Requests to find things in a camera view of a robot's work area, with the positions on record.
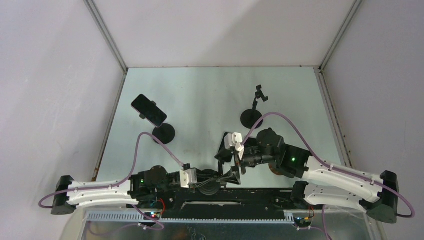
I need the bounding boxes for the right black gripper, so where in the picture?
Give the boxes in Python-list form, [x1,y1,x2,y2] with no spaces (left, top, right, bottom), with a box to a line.
[215,145,278,185]

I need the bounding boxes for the teal blue phone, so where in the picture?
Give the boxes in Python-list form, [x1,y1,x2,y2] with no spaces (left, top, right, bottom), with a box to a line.
[220,132,238,150]

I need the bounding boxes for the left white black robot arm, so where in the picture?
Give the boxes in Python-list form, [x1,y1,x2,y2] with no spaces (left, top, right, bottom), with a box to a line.
[50,165,224,216]

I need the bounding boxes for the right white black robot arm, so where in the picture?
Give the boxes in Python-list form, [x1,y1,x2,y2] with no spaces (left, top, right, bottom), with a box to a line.
[215,128,399,224]

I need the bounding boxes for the brown base phone stand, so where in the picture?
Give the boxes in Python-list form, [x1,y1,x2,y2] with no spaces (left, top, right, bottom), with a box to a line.
[268,163,285,176]

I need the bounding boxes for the left small circuit board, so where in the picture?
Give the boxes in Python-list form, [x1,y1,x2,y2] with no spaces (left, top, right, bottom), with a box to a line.
[143,211,161,221]

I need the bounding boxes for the small circuit board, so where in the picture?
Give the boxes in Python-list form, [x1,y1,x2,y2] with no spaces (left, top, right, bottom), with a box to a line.
[143,211,161,221]
[294,217,313,230]

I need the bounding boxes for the right small circuit board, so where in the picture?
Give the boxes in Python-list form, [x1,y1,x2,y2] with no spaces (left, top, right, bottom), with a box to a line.
[294,217,313,230]

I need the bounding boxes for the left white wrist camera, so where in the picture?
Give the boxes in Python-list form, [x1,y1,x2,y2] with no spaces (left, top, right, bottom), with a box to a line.
[179,163,198,189]

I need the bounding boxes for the black front mounting rail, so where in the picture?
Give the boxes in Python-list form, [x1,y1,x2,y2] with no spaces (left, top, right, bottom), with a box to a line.
[136,188,322,221]

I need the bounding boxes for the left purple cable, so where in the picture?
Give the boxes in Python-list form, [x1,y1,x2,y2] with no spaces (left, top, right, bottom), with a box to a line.
[38,132,191,231]

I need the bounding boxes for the purple cable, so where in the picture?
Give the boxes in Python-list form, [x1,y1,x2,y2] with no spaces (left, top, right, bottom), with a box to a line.
[38,132,191,231]
[241,111,416,240]

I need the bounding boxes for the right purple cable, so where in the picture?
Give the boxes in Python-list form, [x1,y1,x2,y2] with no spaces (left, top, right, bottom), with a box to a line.
[241,111,416,240]

